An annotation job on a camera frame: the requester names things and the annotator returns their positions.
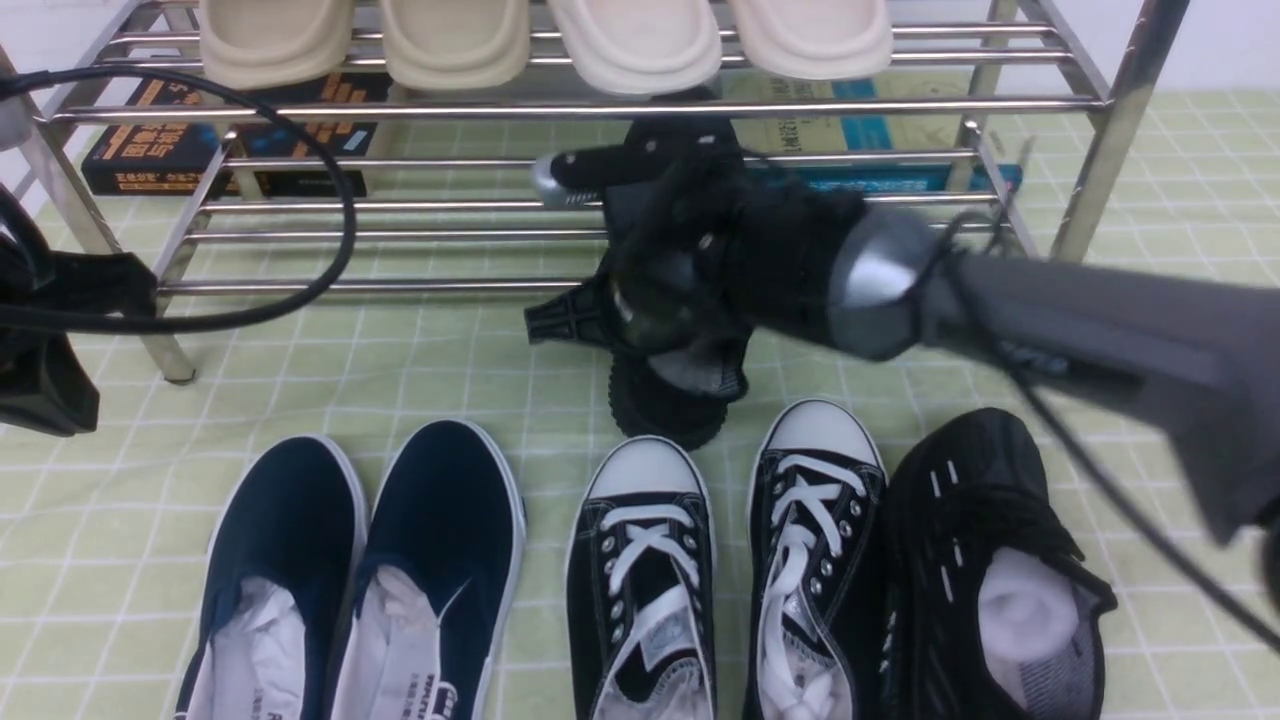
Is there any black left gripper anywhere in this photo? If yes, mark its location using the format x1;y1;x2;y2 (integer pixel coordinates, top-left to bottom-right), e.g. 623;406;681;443
1;190;157;437

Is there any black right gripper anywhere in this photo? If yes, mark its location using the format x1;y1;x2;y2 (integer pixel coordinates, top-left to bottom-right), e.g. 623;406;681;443
524;137;869;356

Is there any black mesh sneaker M tag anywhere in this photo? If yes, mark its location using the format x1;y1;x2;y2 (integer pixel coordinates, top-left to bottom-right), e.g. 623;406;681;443
600;85;751;451

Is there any black mesh sneaker white stuffing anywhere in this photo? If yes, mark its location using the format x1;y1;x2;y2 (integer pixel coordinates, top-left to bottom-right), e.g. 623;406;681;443
884;407;1117;719

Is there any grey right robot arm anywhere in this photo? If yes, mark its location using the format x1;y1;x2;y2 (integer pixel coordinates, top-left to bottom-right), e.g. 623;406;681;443
526;136;1277;647

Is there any steel shoe rack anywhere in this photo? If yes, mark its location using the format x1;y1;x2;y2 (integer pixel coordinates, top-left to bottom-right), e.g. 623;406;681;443
0;0;1190;386

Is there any left navy slip-on shoe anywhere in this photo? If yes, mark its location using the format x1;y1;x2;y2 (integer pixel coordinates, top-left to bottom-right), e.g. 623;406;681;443
173;436;369;719

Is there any navy slip-on shoe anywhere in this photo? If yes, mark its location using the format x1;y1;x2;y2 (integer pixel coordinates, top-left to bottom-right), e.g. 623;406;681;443
328;419;527;719
173;436;369;719

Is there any right navy slip-on shoe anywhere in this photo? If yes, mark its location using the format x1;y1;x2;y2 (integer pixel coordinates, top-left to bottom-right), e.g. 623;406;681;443
328;419;527;719

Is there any cream slipper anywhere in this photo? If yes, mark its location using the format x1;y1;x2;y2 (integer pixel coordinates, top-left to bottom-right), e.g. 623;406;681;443
547;1;723;97
730;1;893;81

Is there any beige slipper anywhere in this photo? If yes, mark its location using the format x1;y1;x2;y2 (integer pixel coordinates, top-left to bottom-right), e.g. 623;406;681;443
379;1;531;90
198;1;356;90

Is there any black orange book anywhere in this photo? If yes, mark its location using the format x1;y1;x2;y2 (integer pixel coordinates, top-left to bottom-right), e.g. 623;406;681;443
79;72;404;199

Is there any cream slipper far right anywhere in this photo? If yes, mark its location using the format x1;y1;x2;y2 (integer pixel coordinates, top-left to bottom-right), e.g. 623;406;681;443
730;1;893;81

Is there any left black canvas lace sneaker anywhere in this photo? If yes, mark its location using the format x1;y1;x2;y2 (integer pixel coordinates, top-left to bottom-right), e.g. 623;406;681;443
564;436;717;719

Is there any black canvas lace sneaker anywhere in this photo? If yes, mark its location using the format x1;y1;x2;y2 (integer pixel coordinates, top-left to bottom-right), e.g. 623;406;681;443
564;436;717;719
742;398;893;719

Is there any right black canvas lace sneaker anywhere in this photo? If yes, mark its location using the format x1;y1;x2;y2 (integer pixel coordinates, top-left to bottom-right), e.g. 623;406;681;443
742;398;893;719

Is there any tan blue book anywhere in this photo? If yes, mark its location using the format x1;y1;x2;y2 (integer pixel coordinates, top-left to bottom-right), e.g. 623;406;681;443
713;69;972;193

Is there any beige slipper far left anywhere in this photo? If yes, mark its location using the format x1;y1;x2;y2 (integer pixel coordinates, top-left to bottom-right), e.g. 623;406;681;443
198;1;356;90

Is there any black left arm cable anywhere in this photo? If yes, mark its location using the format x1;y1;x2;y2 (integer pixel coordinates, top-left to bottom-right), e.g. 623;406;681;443
0;65;358;336

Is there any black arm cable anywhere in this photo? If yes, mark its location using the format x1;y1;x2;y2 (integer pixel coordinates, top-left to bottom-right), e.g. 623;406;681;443
0;65;358;336
920;140;1280;656

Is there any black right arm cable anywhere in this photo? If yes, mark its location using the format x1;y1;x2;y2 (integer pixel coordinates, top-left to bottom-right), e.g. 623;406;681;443
920;140;1280;656

